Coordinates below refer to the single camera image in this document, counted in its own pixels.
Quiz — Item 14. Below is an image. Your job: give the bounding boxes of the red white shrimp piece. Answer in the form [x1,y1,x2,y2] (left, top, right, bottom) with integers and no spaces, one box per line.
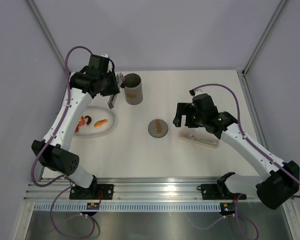
[74,116,86,133]

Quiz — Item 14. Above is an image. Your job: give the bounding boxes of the steel serving tongs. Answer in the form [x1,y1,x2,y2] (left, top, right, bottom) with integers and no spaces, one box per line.
[107,72,125,110]

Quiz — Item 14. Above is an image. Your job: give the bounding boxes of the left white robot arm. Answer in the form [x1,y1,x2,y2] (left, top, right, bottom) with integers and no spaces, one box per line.
[31,54,123,199]

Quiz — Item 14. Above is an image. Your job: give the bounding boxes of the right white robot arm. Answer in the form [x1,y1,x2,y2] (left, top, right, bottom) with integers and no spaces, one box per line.
[173,93,300,210]

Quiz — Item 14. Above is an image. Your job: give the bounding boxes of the grey cylindrical lunch container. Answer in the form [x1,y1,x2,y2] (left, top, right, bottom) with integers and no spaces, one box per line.
[124,73,143,106]

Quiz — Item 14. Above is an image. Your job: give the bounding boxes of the clear cutlery case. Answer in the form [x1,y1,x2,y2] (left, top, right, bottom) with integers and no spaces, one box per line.
[179,130,219,149]

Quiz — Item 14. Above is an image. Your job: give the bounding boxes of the white oval plate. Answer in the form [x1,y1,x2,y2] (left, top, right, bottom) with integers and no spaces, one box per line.
[74,106,116,137]

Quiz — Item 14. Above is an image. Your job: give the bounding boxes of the dark red food piece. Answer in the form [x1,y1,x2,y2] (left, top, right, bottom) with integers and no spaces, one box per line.
[84,115,92,125]

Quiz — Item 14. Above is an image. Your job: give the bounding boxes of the salmon sushi piece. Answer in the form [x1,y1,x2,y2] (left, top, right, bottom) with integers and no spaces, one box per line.
[94,119,108,128]

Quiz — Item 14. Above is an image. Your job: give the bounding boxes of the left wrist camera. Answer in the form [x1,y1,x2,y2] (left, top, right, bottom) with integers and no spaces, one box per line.
[101,54,110,59]

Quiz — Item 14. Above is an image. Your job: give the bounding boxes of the grey lid with leather strap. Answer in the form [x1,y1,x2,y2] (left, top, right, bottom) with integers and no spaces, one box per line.
[147,119,169,139]

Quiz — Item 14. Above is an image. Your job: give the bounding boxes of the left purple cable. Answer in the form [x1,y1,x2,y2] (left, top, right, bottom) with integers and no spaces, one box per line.
[30,45,113,238]

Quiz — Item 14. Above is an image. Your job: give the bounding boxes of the purple cable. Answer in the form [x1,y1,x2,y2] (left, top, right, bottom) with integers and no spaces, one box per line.
[30,45,113,238]
[187,83,300,238]

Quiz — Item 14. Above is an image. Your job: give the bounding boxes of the aluminium mounting rail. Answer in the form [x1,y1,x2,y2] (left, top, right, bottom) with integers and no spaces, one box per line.
[23,176,295,204]

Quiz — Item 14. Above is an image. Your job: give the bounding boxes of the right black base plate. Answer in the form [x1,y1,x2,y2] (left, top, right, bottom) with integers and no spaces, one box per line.
[196,183,239,200]

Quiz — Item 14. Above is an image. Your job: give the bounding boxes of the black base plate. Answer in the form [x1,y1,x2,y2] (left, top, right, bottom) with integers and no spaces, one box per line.
[69,184,114,200]
[196,183,239,200]

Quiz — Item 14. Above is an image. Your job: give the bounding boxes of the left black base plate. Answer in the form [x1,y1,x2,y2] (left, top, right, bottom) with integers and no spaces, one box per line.
[69,184,114,200]

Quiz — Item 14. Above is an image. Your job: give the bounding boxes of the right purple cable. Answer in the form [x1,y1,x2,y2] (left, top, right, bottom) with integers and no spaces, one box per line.
[187,83,300,238]

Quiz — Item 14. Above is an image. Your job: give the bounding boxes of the white slotted cable duct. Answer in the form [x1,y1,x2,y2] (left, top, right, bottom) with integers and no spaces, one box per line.
[34,202,222,213]

